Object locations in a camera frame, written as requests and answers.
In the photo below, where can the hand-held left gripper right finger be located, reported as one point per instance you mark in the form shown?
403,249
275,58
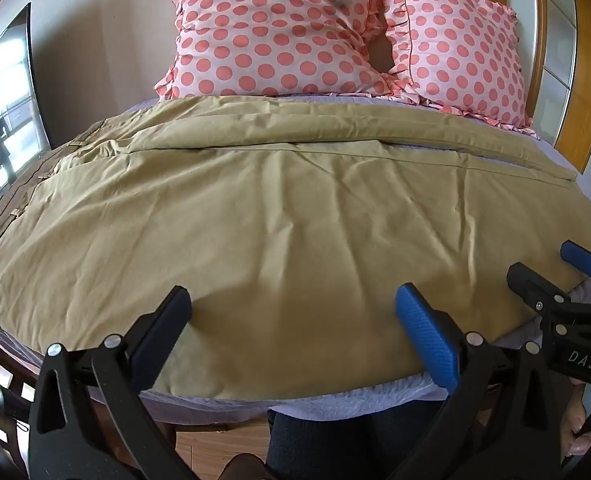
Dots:
425,332

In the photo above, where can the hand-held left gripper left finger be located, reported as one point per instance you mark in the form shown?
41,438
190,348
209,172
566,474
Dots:
168,317

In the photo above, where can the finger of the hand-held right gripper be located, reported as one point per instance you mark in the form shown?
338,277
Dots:
583,257
533,287

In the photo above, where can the person's right hand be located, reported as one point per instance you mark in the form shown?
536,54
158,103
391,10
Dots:
573,417

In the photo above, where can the lavender bed sheet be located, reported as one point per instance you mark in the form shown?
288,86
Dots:
215,410

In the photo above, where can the person's legs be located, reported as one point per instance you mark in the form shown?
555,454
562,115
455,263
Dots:
340,442

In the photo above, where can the pink polka dot pillow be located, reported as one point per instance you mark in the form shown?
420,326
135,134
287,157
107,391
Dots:
460,45
270,30

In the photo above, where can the dark wooden bed frame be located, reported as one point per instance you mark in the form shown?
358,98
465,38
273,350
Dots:
5,385

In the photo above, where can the black wall television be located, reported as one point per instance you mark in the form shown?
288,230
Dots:
10,90

